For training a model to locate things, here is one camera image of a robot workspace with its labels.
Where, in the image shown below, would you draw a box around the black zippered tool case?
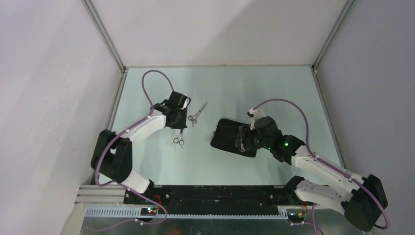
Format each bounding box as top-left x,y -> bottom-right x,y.
210,118 -> 257,158

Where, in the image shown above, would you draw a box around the silver hair scissors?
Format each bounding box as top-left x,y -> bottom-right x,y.
187,101 -> 208,127

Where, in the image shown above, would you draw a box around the silver thinning shears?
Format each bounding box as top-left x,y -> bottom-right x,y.
173,129 -> 184,149

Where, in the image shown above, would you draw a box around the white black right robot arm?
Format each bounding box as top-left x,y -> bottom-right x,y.
235,117 -> 388,232

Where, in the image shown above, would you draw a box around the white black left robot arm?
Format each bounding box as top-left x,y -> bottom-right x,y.
91,91 -> 196,204

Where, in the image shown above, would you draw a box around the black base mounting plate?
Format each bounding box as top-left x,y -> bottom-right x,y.
123,185 -> 312,215

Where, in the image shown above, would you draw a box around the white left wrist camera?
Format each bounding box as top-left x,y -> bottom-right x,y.
181,94 -> 191,110

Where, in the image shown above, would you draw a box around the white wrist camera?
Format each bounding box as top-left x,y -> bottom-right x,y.
181,94 -> 191,110
247,108 -> 266,130

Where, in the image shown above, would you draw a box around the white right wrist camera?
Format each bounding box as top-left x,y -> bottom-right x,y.
247,108 -> 266,130

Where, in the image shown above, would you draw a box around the grey slotted cable duct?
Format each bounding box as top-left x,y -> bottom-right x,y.
84,206 -> 288,219

